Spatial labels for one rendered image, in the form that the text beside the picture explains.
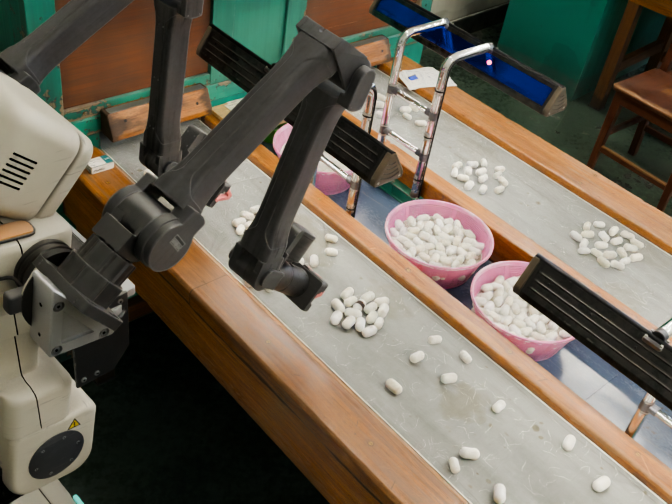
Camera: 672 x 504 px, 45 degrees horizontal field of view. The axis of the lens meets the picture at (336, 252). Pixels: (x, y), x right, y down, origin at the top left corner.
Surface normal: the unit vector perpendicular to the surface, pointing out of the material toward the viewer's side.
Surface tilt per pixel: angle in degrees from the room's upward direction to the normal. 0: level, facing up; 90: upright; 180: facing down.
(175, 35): 94
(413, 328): 0
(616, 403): 0
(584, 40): 90
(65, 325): 90
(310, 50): 33
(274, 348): 0
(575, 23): 90
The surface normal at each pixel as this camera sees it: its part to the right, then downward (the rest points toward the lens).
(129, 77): 0.65, 0.54
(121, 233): -0.24, -0.33
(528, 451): 0.14, -0.76
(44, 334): -0.68, 0.26
